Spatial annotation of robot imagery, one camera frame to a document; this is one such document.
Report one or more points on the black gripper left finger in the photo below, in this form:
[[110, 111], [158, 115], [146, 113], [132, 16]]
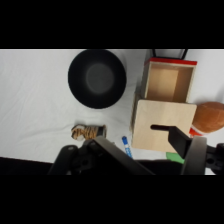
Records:
[[116, 155]]

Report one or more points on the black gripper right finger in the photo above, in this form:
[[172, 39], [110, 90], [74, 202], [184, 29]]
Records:
[[186, 146]]

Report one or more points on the wooden drawer with red front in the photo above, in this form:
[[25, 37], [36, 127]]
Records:
[[168, 83]]

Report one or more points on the light wooden drawer box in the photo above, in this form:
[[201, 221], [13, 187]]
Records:
[[161, 125]]

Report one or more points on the blue and white marker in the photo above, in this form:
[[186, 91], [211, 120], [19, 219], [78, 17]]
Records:
[[127, 146]]

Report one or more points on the small green flat piece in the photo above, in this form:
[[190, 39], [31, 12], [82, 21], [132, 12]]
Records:
[[175, 157]]

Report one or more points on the brown teddy bear toy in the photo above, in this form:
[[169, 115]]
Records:
[[87, 132]]

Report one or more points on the orange round plush toy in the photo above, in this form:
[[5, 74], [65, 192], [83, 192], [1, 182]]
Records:
[[210, 116]]

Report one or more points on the black round bowl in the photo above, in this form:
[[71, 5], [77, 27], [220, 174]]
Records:
[[97, 78]]

